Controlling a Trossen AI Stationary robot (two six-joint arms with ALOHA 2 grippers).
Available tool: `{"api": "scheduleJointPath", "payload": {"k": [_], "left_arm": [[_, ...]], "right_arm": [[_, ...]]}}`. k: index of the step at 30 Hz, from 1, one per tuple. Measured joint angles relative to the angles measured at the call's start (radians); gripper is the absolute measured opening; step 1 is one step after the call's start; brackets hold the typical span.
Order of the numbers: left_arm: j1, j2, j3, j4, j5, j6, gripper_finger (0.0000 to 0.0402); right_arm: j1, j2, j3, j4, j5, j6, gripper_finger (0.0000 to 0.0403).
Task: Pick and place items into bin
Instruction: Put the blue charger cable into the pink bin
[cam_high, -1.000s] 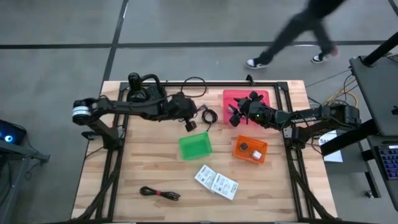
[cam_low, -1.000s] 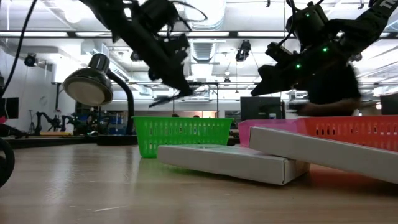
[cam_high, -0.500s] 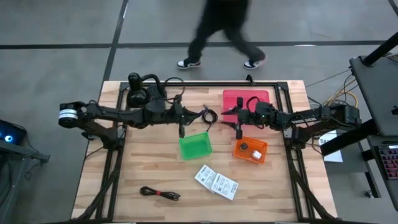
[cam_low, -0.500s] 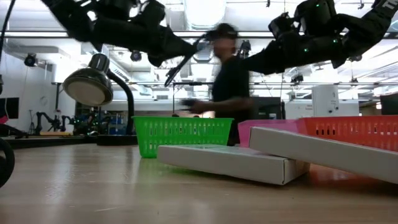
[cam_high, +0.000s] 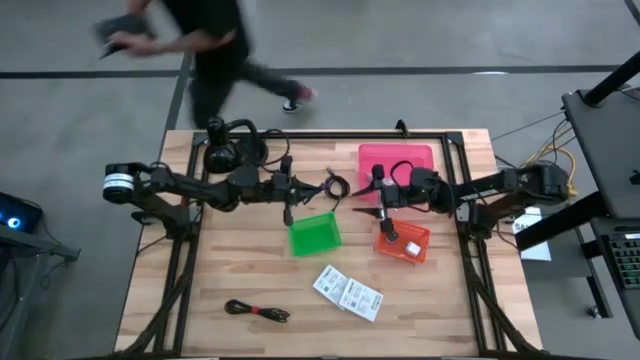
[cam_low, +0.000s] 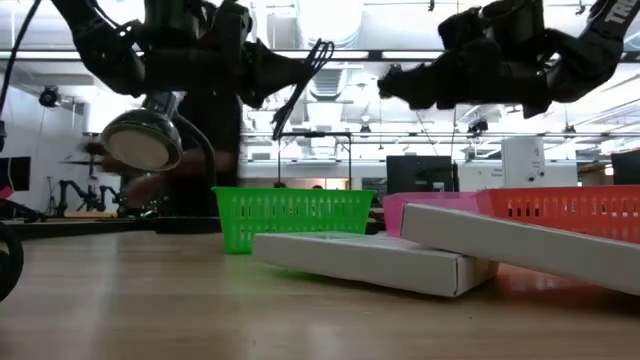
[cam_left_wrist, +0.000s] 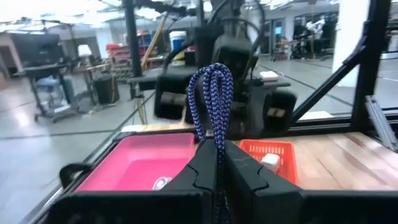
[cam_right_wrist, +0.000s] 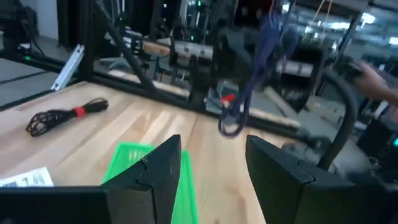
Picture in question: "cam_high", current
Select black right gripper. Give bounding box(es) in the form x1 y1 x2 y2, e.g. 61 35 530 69
351 163 444 245

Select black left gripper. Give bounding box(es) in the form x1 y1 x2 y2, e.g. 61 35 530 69
269 153 325 227

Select dark USB cable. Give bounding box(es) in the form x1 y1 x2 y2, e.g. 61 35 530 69
322 166 352 214

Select white paper packets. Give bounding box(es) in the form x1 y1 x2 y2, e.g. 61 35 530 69
338 277 385 323

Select black cable with red tie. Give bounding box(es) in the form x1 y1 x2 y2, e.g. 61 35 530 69
223 298 292 324

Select pink plastic bin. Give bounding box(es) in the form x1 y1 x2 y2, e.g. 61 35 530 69
357 143 435 201

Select green plastic basket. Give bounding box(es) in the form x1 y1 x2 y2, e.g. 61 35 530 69
286 211 344 258

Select orange plastic basket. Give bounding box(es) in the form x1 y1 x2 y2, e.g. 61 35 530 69
373 219 432 265

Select black gooseneck desk lamp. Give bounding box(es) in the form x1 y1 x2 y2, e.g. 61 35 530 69
202 116 270 175

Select white paper sheet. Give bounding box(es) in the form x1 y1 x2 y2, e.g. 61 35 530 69
512 206 553 263

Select person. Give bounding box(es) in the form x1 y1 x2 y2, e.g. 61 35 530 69
107 0 319 132

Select black side desk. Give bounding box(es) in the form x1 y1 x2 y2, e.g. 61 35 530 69
514 192 640 341

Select grey closed laptop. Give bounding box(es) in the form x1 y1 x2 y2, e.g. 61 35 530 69
561 88 640 221

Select black handheld device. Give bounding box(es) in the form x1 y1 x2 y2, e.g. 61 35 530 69
92 13 159 60

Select computer keyboard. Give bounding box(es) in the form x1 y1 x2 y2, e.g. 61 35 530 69
607 232 640 291

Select black stand pole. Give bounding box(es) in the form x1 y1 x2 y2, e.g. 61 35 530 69
582 49 640 109

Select black side stand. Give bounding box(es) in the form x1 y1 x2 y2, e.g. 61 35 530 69
0 224 81 360

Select computer case with blue light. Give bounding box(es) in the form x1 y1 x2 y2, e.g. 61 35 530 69
0 192 44 234

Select yellow cables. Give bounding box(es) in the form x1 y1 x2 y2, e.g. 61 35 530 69
519 124 579 196

